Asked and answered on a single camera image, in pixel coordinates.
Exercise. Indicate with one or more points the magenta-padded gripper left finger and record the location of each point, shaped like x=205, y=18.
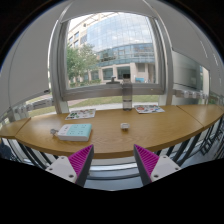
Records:
x=62, y=167

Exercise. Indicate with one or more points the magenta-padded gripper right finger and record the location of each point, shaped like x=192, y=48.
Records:
x=164, y=166

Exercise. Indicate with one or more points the white and mint power strip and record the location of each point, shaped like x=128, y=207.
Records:
x=76, y=132

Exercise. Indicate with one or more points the sticker sheet with green prints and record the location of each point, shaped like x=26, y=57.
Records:
x=80, y=114

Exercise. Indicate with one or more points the sticker sheet with red prints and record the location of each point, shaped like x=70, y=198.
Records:
x=149, y=109

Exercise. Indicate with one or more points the clear bottle with black cap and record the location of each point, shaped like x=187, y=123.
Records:
x=127, y=96

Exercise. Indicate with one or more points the green tree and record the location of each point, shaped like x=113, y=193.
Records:
x=80, y=61

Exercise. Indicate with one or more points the glass office building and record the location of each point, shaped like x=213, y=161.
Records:
x=123, y=36

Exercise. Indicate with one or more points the black metal table frame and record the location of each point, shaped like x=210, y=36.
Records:
x=182, y=151

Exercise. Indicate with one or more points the white wall socket trunking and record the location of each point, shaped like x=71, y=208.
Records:
x=191, y=94
x=35, y=105

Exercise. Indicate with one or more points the grey window frame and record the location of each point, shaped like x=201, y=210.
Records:
x=100, y=91

